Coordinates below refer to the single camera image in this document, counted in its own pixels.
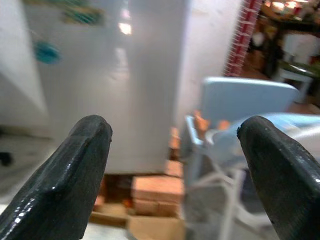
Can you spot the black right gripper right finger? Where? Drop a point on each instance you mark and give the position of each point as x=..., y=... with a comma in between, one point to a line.
x=287, y=180

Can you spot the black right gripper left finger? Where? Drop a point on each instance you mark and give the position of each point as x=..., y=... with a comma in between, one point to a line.
x=62, y=180

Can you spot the white fridge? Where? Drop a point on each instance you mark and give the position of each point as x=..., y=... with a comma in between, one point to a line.
x=100, y=82

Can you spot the round blue fridge magnet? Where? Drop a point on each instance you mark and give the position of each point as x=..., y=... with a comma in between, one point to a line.
x=47, y=52

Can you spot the teal green fridge sticker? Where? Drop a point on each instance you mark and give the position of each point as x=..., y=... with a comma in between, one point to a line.
x=83, y=15

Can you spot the flat brown cardboard piece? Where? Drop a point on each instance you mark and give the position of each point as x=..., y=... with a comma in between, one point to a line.
x=110, y=216

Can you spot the light blue plastic chair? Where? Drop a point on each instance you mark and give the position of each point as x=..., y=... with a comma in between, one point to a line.
x=240, y=97

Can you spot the orange brick stack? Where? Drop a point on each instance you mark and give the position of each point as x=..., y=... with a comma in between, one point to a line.
x=157, y=192

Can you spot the white side table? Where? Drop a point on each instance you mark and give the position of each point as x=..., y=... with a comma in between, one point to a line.
x=296, y=80

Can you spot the brown cardboard box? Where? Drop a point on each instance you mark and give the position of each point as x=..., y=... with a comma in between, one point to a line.
x=155, y=228

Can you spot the dark wooden table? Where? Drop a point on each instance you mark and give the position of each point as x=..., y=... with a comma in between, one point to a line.
x=277, y=37

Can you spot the red white checked curtain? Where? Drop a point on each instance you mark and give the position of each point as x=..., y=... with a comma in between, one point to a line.
x=243, y=37

